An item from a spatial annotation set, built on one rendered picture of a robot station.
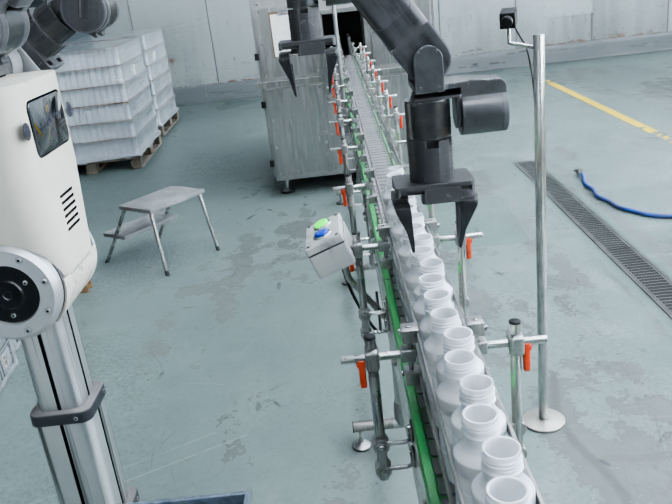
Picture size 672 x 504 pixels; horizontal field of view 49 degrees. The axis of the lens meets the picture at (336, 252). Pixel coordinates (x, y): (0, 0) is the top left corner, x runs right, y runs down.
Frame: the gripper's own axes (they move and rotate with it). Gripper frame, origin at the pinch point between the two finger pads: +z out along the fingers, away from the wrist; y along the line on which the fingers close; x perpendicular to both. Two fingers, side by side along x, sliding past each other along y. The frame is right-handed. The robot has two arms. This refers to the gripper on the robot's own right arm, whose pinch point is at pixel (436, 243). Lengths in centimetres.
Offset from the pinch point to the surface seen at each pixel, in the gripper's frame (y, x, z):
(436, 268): 1.0, 9.8, 7.8
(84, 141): -259, 621, 91
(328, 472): -28, 117, 124
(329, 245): -15.7, 41.4, 13.8
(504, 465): 0.3, -37.6, 8.1
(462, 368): -0.4, -19.9, 8.0
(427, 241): 1.2, 21.7, 7.8
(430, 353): -2.7, -8.2, 12.2
